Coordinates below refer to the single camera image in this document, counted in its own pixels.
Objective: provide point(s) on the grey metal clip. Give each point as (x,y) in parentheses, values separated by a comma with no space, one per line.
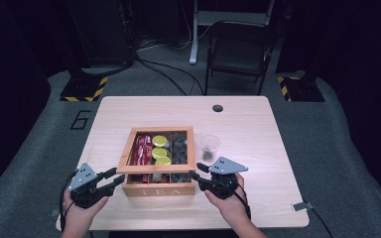
(54,213)
(302,206)

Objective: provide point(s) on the pile of dark tea pouches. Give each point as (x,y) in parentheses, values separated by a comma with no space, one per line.
(179,148)

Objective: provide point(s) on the black striped stand base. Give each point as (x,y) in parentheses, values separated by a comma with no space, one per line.
(82,89)
(302,91)

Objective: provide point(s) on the wooden tea box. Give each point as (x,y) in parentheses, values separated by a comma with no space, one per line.
(158,189)

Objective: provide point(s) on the person's left hand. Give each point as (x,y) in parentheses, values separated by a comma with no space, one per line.
(81,216)

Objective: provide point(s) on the black table grommet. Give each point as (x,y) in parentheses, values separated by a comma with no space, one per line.
(217,108)

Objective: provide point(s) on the black folding chair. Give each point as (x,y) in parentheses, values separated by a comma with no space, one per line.
(239,49)

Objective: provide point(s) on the dark tea portion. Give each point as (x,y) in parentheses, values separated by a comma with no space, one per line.
(207,154)

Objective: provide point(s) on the clear plastic cup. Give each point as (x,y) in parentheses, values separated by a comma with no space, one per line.
(210,143)

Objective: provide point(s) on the person's right hand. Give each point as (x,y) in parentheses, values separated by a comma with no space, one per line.
(229,206)

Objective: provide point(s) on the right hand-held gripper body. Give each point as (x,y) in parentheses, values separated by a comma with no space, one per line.
(223,180)

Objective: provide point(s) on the red packets bundle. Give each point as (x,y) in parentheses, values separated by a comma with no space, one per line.
(142,150)

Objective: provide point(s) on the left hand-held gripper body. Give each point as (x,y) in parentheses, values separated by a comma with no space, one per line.
(86,188)

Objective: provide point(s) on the yellow-lid capsule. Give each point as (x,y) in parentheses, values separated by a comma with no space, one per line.
(159,141)
(163,161)
(159,153)

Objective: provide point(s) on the dark cabinet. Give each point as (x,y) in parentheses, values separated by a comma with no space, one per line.
(102,33)

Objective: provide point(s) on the white desk frame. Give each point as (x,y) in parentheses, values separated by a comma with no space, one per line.
(194,39)

